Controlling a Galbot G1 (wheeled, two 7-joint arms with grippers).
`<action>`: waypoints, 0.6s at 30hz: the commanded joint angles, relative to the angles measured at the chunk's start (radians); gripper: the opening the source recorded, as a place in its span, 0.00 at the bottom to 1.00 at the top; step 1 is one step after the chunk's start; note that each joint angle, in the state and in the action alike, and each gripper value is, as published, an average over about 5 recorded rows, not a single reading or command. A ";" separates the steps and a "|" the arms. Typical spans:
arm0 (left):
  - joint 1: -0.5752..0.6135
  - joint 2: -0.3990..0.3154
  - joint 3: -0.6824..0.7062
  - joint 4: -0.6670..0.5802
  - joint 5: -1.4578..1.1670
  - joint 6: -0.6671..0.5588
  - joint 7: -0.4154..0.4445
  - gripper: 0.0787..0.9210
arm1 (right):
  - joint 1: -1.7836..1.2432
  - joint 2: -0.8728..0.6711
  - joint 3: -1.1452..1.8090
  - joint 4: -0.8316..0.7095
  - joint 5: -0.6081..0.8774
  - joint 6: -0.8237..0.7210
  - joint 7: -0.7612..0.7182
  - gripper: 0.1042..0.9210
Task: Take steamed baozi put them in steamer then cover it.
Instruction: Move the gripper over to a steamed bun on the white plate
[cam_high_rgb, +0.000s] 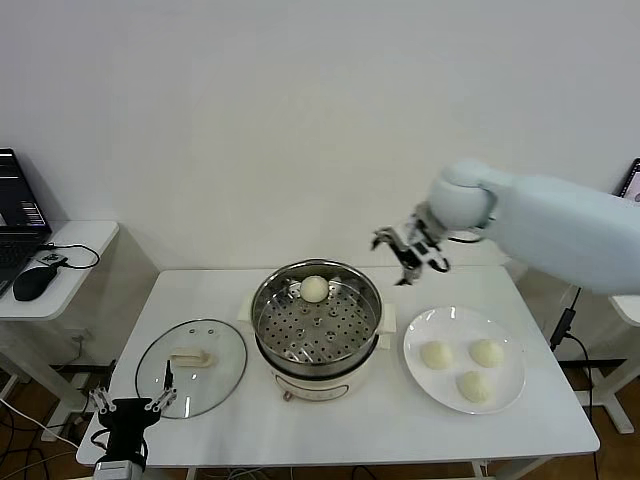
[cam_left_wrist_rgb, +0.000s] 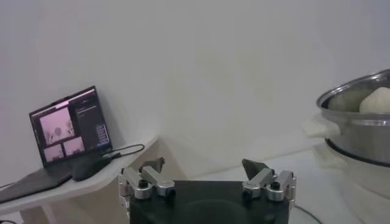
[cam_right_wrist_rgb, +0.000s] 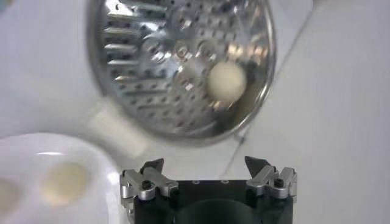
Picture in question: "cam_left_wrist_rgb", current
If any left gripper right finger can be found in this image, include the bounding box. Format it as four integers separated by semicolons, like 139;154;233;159
241;158;297;211

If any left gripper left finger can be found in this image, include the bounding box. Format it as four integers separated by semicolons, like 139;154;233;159
118;157;177;214

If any white steamed baozi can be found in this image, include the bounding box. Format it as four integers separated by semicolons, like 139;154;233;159
359;86;390;114

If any perforated steel steamer basket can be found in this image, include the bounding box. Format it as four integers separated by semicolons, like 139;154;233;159
303;69;390;167

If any white side table with mouse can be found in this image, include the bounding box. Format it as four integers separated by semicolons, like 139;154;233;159
0;136;159;224

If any black computer mouse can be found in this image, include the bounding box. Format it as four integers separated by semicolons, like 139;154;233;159
72;152;112;182

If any black laptop beside mouse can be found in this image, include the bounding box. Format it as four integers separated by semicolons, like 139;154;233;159
0;85;113;204

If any black looped laptop cable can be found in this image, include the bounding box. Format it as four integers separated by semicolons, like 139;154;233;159
102;144;146;159

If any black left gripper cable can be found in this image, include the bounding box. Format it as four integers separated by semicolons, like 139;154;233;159
294;205;324;224

